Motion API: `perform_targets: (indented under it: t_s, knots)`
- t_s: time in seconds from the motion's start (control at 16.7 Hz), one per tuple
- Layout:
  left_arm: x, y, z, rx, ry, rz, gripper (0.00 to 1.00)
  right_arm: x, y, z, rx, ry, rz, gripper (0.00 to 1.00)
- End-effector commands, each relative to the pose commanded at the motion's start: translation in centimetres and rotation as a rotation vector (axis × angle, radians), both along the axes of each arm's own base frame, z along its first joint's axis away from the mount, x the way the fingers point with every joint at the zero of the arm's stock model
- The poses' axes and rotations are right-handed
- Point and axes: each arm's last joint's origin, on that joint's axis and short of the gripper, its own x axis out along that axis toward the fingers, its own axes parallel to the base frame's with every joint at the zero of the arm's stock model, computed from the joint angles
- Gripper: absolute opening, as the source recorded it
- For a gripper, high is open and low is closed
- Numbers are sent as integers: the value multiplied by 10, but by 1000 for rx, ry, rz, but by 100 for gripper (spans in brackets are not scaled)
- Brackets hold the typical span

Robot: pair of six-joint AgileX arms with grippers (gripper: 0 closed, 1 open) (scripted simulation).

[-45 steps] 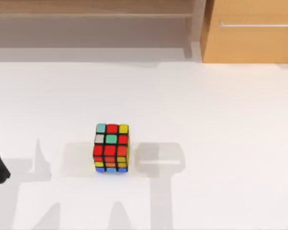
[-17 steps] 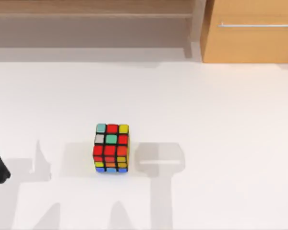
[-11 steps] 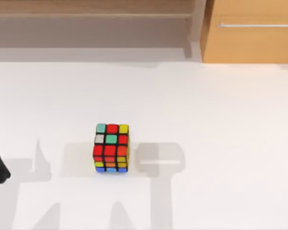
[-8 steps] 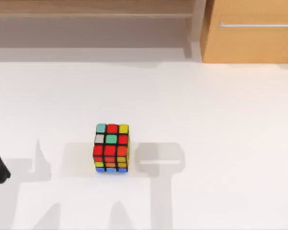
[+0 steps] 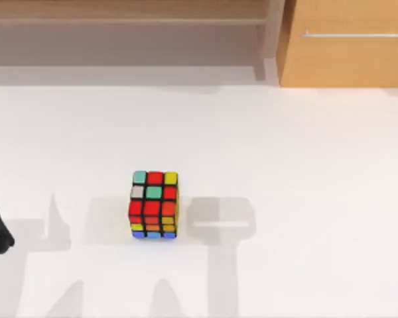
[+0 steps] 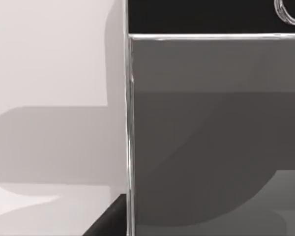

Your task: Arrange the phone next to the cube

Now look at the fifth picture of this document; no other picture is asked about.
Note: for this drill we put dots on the multicoloured puzzle cube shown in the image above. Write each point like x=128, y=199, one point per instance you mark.
x=153, y=207

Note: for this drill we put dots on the open wooden shelf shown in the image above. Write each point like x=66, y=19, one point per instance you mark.
x=126, y=39

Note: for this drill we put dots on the wooden cupboard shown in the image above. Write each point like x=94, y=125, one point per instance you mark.
x=348, y=63

